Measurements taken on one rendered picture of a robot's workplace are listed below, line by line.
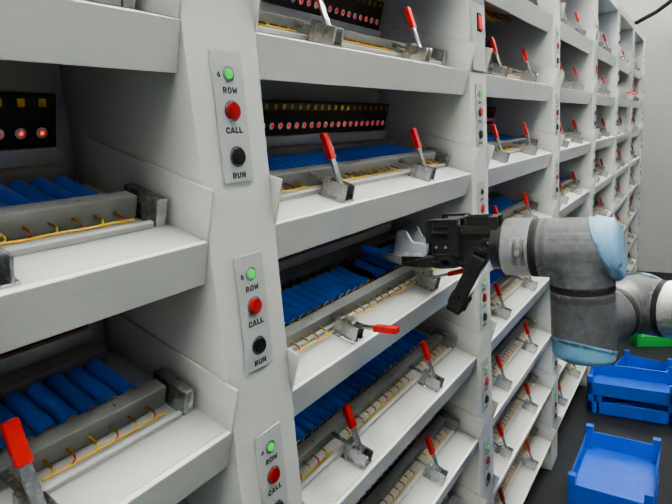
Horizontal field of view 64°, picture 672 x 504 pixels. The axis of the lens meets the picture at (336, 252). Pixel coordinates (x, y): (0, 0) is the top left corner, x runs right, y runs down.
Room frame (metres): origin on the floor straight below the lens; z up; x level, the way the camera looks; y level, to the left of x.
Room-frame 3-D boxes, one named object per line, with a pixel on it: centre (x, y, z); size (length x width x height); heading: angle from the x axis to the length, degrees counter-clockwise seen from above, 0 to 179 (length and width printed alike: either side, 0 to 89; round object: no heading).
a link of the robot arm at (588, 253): (0.77, -0.36, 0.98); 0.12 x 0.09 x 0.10; 57
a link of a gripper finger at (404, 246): (0.90, -0.12, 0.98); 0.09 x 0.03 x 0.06; 61
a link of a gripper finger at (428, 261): (0.87, -0.15, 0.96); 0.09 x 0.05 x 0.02; 61
